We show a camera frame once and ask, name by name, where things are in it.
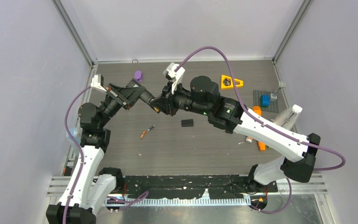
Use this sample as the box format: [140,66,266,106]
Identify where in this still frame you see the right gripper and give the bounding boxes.
[150,80,210,117]

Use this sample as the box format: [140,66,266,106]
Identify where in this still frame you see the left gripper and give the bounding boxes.
[98,83,145,128]

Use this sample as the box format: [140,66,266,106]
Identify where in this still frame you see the black remote battery cover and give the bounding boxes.
[181,119,194,127]

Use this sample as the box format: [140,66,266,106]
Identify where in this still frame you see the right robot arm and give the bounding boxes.
[150,76,320,192]

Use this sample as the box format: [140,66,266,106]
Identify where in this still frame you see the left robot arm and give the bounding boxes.
[46,76,153,224]

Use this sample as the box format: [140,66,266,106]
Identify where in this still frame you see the purple plastic cap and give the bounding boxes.
[133,70,143,82]

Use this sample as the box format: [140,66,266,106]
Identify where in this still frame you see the yellow triangular toy block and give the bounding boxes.
[220,75,244,90]

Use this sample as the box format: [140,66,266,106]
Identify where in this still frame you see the small ice cream toy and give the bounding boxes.
[245,136,253,143]

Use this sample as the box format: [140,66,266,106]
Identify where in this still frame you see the blue lego brick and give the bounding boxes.
[260,95,270,108]

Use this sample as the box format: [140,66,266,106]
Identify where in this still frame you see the orange plastic flashlight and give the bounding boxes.
[252,105,266,151]

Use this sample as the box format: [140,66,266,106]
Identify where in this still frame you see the grey lego baseplate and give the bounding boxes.
[253,90,280,113]

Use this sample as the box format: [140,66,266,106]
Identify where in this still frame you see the grey lego technic beam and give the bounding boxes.
[270,81,286,101]

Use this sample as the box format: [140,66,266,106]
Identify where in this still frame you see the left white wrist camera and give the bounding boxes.
[90,74,106,93]

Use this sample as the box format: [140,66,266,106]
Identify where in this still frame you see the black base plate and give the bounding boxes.
[105,175,278,208]

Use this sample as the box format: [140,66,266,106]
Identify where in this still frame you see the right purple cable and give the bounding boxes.
[174,46,346,215]

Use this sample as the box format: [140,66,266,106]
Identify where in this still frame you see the purple cable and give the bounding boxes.
[174,46,346,215]
[62,86,150,224]

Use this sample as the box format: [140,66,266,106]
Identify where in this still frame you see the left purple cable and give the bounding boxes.
[62,86,150,224]

